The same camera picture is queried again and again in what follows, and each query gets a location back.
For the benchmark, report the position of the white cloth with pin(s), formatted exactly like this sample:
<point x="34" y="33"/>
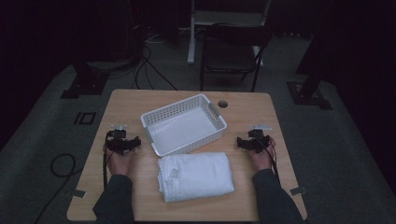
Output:
<point x="196" y="175"/>

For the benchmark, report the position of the person's right hand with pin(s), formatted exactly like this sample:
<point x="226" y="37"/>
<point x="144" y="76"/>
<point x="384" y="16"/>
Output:
<point x="261" y="160"/>

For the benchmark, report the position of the white metal frame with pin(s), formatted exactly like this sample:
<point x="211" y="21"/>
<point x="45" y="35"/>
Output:
<point x="191" y="37"/>

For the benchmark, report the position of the person's left hand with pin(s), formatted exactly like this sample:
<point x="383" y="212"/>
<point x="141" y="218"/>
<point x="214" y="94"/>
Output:
<point x="120" y="163"/>

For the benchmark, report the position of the black folding chair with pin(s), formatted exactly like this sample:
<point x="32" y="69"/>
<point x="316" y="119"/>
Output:
<point x="232" y="53"/>

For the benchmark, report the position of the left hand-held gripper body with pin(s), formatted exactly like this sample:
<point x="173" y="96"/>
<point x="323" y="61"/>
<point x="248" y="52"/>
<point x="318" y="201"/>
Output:
<point x="115" y="140"/>

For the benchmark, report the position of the black stand base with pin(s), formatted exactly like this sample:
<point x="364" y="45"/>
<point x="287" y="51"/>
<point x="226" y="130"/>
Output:
<point x="308" y="95"/>
<point x="85" y="84"/>

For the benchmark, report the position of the round table grommet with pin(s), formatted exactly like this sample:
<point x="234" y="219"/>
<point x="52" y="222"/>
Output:
<point x="223" y="104"/>

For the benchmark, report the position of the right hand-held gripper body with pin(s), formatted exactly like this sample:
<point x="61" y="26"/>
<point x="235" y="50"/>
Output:
<point x="257" y="140"/>

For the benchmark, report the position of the grey tape piece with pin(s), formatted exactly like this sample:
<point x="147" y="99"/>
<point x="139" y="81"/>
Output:
<point x="79" y="193"/>
<point x="298" y="190"/>

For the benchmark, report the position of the white perforated plastic basket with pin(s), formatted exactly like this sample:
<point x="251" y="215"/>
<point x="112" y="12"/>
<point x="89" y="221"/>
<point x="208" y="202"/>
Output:
<point x="183" y="129"/>

